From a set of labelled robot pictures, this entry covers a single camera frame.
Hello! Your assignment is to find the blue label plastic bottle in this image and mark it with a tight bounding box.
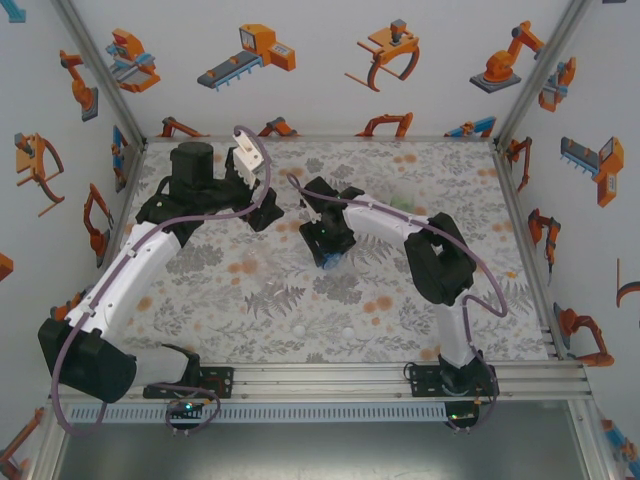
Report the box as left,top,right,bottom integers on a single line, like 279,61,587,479
319,248,374,280

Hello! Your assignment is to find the clear unlabelled plastic bottle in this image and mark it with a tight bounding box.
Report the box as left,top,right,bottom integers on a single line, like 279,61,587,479
239,245,287,297

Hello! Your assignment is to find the floral patterned table cloth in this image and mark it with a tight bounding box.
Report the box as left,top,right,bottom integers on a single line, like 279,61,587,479
107,139,556,364

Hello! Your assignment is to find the grey metal lower panel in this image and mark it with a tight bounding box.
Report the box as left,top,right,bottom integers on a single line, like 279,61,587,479
52,422,589,480

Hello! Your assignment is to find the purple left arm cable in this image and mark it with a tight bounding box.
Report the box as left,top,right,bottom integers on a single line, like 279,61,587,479
49,124,274,437

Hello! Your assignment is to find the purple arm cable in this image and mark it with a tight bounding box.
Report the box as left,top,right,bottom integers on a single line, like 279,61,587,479
285,172,509,436
49,124,274,437

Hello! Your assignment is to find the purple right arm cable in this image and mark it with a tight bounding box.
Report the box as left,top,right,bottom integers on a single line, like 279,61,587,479
285,172,509,436

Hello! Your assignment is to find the aluminium side rail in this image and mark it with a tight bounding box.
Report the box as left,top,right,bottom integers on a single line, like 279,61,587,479
492,139,569,360
94,139,150,274

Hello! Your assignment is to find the aluminium rear rail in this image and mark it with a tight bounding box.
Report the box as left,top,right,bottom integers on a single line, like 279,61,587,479
144,133,497,145

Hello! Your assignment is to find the aluminium table edge rail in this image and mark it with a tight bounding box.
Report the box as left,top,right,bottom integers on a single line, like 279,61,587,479
49,362,591,401

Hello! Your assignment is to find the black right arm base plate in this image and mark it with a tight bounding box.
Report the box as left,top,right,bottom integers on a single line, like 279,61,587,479
408,363,504,399

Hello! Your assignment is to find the aluminium frame post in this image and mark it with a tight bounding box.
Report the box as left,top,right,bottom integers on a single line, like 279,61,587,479
567,399,619,480
49,0,149,149
492,0,596,149

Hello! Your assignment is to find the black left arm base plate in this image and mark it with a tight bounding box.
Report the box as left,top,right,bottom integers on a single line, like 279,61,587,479
143,366,235,400

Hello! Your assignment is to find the slotted grey cable duct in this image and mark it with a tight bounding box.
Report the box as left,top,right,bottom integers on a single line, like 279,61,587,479
67,403,449,424

